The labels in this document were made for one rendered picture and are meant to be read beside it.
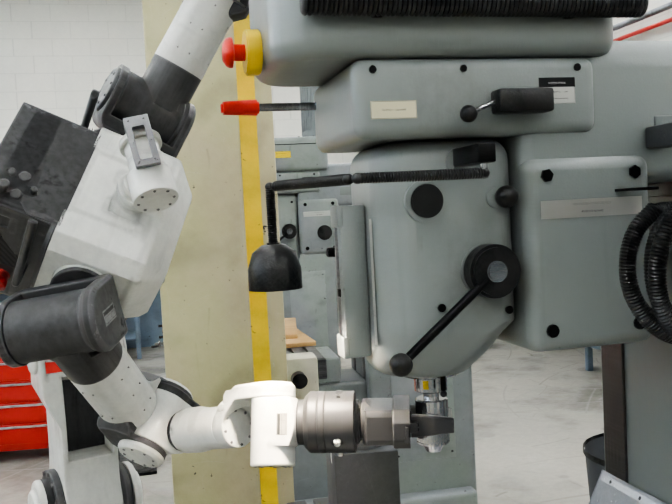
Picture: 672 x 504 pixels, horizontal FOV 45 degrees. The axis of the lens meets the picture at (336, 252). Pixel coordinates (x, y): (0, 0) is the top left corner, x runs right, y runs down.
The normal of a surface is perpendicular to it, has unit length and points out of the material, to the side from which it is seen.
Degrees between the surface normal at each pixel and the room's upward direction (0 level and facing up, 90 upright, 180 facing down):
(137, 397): 98
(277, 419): 71
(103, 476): 82
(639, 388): 90
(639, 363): 90
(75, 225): 58
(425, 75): 90
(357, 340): 90
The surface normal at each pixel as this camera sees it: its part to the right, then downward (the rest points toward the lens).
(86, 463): 0.54, 0.10
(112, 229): 0.43, -0.51
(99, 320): 0.98, -0.18
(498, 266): 0.24, 0.04
